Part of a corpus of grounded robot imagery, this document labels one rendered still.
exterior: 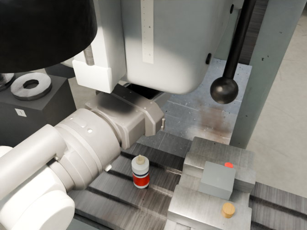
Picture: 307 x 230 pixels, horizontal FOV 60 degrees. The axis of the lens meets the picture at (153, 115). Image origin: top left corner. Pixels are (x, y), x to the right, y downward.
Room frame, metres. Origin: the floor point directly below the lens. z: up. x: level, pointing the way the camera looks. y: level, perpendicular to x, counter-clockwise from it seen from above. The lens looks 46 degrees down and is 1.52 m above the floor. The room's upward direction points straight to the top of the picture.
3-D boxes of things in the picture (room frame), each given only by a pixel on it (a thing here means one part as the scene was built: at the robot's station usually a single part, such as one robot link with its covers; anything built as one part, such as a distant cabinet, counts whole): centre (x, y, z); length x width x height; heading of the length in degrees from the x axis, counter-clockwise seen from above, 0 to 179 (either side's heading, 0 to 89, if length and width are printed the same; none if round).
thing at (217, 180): (0.28, -0.13, 1.04); 0.06 x 0.05 x 0.06; 70
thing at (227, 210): (0.22, -0.14, 1.05); 0.02 x 0.02 x 0.02
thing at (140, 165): (0.35, 0.03, 0.98); 0.04 x 0.04 x 0.11
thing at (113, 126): (0.26, 0.07, 1.23); 0.13 x 0.12 x 0.10; 53
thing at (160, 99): (0.31, -0.01, 1.23); 0.06 x 0.02 x 0.03; 143
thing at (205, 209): (0.22, -0.11, 1.02); 0.15 x 0.06 x 0.04; 70
